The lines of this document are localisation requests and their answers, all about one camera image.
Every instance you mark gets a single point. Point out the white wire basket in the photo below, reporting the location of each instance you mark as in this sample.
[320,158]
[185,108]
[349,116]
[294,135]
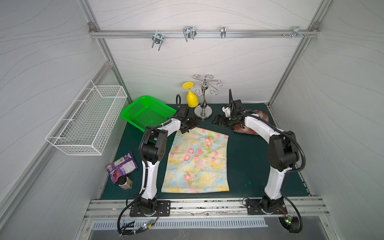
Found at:
[86,126]

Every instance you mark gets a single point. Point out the metal u-bolt clamp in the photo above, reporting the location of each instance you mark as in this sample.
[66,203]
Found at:
[189,33]
[157,39]

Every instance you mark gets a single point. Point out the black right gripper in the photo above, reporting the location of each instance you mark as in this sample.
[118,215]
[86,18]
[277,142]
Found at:
[223,120]

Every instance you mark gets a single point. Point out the white vent strip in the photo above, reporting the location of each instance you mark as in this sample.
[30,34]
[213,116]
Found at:
[165,224]

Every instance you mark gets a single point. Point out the pastel floral skirt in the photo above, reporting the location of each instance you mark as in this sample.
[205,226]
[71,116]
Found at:
[197,163]

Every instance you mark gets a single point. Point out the metal hook clamp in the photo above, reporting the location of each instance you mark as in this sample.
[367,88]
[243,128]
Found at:
[223,32]

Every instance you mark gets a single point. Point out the chrome cup holder stand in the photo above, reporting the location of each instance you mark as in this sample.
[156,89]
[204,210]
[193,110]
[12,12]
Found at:
[206,83]

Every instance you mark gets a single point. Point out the metal bracket right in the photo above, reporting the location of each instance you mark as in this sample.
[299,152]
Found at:
[295,34]

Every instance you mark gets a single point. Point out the red plaid skirt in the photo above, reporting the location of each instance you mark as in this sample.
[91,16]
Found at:
[242,129]

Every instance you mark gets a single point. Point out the purple snack packet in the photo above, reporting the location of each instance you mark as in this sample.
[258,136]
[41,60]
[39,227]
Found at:
[122,167]

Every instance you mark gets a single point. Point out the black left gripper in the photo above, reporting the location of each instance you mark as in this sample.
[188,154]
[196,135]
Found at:
[190,123]

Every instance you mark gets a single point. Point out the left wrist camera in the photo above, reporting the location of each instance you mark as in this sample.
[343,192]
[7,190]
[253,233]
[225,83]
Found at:
[182,113]

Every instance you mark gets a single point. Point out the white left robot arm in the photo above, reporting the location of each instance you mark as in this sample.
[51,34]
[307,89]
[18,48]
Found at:
[152,150]

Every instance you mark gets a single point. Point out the green plastic basket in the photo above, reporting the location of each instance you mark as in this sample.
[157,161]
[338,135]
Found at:
[147,111]

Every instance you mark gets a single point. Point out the yellow plastic goblet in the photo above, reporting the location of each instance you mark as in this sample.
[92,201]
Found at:
[192,99]

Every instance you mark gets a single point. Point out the aluminium crossbar rail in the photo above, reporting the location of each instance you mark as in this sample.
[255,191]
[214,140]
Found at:
[201,34]

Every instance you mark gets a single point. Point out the metal u-bolt clamp middle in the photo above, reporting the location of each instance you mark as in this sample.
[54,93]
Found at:
[189,33]

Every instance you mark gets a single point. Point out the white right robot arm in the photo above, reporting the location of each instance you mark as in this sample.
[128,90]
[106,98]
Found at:
[283,153]

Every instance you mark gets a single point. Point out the metal u-bolt clamp left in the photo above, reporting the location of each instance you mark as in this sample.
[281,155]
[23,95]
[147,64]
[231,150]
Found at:
[157,39]

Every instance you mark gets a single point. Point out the brown capped bottle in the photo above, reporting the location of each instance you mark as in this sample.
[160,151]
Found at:
[125,183]

